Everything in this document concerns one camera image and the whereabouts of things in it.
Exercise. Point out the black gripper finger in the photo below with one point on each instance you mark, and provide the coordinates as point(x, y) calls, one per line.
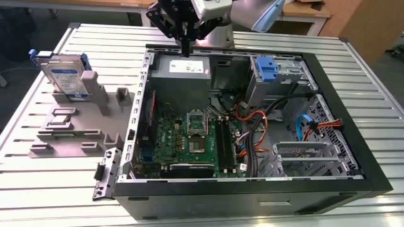
point(202, 30)
point(165, 26)

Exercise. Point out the hard disk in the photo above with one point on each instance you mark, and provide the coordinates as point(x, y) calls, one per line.
point(66, 75)

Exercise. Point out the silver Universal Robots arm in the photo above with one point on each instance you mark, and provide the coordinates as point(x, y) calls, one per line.
point(218, 35)

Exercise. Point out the metal disk bay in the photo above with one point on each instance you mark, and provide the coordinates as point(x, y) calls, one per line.
point(310, 160)

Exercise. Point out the grey power supply unit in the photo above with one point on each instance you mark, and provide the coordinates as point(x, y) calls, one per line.
point(181, 89)

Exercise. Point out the silver optical drive cage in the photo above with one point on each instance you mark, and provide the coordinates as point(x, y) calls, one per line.
point(262, 94)

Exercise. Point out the CPU socket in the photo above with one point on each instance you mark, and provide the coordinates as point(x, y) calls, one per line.
point(198, 145)

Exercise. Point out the grey parts rack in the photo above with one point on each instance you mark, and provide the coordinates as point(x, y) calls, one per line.
point(82, 123)

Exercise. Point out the black RAM slot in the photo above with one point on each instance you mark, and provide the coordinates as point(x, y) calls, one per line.
point(222, 146)
point(231, 146)

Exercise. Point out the silver CPU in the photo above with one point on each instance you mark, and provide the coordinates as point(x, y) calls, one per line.
point(61, 119)

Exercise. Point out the green motherboard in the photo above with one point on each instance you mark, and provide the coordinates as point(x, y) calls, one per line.
point(173, 151)

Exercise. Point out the brown wooden cabinet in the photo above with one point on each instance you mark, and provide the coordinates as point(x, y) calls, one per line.
point(373, 28)

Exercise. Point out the black graphics card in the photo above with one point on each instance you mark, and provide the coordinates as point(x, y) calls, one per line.
point(190, 171)

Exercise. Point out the black PC case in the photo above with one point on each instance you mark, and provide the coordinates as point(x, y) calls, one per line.
point(221, 203)

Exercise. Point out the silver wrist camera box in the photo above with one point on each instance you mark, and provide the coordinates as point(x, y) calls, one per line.
point(211, 10)

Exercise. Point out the wooden desk white frame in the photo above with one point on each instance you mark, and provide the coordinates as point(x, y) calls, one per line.
point(95, 7)
point(306, 10)

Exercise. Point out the grey hinged case bracket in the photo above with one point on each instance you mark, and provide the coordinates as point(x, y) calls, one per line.
point(110, 165)

